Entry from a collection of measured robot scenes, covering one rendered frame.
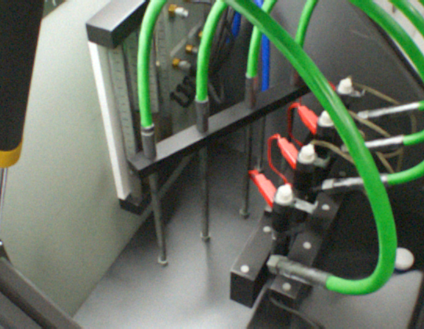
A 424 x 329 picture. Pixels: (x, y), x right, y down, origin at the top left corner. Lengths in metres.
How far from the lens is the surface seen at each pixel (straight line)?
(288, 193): 0.73
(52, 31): 0.70
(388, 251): 0.50
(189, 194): 1.12
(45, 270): 0.86
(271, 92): 0.92
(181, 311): 0.98
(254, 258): 0.85
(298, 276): 0.63
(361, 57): 0.96
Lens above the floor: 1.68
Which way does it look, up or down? 47 degrees down
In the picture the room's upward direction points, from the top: 1 degrees counter-clockwise
